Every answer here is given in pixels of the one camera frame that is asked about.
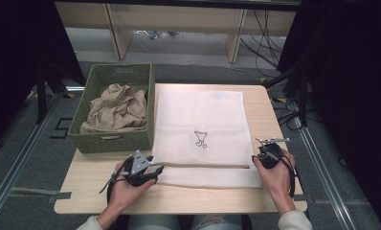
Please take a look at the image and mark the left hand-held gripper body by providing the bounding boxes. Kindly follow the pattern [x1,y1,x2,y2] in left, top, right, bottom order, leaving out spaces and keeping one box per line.
[124,149,157,188]

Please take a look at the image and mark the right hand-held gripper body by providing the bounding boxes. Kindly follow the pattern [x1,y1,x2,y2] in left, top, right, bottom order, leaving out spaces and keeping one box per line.
[255,137,291,170]

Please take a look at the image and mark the green woven basket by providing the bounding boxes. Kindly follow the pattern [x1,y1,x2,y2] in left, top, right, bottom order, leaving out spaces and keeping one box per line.
[67,62,157,155]

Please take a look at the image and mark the beige garment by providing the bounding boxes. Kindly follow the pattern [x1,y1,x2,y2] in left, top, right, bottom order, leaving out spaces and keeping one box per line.
[78,83,148,134]

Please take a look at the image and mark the white mesh laundry bag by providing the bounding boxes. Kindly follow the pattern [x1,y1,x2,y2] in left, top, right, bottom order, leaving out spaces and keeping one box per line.
[150,89,263,190]

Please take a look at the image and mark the person's right hand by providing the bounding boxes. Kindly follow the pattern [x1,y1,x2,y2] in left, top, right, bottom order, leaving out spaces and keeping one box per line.
[254,149,297,204]

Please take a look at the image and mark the person's left hand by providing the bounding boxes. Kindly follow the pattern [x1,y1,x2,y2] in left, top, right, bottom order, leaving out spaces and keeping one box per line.
[107,159,158,210]

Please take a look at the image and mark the person's blue jeans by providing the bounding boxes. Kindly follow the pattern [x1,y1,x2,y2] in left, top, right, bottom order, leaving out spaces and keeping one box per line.
[127,214,244,230]

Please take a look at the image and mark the gray tape strip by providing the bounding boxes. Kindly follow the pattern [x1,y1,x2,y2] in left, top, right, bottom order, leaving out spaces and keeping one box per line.
[0,186,72,201]
[292,194,352,205]

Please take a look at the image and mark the black metal stand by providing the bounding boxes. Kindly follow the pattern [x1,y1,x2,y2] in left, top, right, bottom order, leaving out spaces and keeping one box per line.
[34,60,86,126]
[263,63,311,127]

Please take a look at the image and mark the black curtain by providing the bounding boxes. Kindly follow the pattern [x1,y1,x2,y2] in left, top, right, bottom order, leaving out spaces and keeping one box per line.
[277,0,381,230]
[0,0,86,150]

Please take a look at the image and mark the clutter under shelf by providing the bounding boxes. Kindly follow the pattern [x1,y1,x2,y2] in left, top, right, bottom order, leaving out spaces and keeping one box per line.
[135,29,181,40]

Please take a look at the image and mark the wooden shelf unit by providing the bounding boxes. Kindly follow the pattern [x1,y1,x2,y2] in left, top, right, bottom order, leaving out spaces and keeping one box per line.
[54,1,299,64]

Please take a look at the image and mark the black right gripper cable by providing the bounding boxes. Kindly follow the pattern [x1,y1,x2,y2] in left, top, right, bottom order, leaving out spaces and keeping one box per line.
[275,152,297,198]

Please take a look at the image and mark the gray gripper strap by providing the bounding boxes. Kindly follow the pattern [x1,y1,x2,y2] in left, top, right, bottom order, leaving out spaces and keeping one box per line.
[99,172,129,195]

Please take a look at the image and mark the black cables on floor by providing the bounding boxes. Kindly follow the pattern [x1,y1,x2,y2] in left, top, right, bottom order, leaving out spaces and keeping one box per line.
[271,95,319,132]

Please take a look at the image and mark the metal floor rail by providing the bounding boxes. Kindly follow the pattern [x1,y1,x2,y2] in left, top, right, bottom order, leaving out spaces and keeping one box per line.
[293,116,360,230]
[0,92,63,221]

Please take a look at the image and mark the black cables behind shelf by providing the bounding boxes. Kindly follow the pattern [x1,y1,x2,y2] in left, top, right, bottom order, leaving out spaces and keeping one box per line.
[239,9,287,80]

